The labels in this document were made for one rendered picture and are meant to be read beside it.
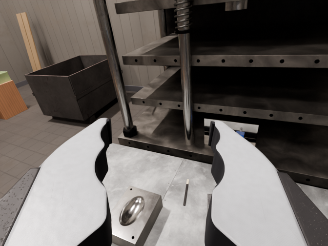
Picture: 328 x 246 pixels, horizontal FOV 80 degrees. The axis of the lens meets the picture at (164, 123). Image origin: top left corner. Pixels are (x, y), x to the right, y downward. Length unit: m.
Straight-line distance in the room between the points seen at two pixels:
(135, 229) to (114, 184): 0.31
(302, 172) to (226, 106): 0.46
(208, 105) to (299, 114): 0.40
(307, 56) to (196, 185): 0.68
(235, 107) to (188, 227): 0.59
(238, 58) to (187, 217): 0.69
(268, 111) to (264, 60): 0.24
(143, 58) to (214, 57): 0.37
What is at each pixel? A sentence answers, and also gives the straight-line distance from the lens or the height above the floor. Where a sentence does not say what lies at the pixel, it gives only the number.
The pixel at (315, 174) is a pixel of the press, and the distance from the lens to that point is 1.15.
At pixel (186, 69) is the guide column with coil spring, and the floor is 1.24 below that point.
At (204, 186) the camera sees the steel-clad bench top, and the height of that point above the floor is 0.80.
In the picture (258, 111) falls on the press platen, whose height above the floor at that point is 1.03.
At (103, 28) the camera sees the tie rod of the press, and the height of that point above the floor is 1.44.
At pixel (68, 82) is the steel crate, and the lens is 3.01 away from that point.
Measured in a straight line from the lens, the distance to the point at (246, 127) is 1.08.
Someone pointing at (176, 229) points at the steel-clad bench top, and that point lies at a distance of 0.83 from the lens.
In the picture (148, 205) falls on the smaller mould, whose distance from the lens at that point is 0.81.
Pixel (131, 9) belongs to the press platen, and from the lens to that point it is 1.13.
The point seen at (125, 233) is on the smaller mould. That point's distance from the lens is 0.77.
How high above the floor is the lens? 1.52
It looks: 31 degrees down
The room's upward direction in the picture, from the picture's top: 7 degrees counter-clockwise
